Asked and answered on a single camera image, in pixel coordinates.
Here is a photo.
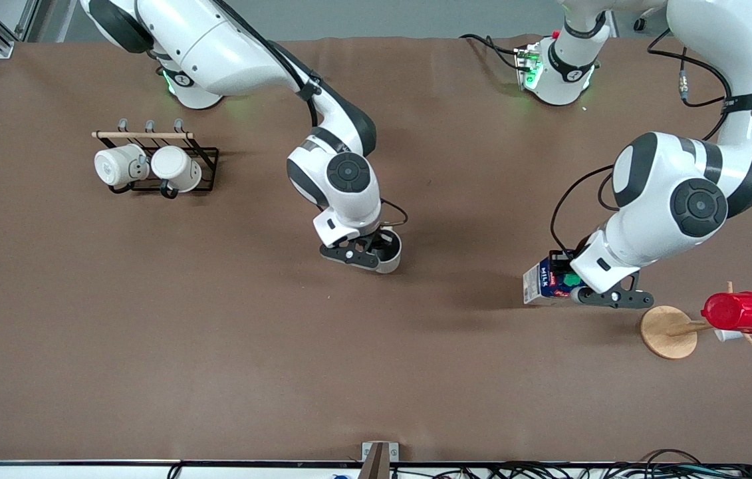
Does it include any white mug grey inside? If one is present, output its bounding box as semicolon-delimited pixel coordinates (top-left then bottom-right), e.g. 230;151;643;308
374;228;403;275

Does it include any blue milk carton green cap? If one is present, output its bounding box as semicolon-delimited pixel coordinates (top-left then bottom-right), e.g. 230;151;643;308
523;256;582;305

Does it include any red plastic cup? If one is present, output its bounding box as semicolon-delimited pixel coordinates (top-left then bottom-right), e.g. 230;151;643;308
701;291;752;335

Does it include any white cup with face print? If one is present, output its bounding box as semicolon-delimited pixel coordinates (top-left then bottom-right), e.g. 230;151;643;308
94;144;149;195

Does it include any wooden mug tree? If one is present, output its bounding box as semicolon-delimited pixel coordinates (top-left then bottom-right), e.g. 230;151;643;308
640;281;752;360

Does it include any office chair caster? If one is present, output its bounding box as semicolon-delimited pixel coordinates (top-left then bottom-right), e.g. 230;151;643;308
634;10;668;32

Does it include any plain white cup black handle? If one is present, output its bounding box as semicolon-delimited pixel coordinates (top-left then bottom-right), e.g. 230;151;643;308
151;146;203;199

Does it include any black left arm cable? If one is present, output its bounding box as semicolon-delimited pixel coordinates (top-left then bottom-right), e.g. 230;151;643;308
551;30;732;253

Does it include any metal mounting bracket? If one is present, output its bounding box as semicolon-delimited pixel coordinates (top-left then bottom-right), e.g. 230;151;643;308
361;441;400;479

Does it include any black cable bundle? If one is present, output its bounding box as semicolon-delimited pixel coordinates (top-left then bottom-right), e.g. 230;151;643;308
389;449;752;479

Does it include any black base power cable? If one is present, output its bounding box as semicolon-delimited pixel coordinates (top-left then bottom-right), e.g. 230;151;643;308
461;33;524;71

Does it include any black wire rack wooden rod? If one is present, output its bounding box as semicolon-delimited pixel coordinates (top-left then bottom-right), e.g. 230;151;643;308
92;130;219;199

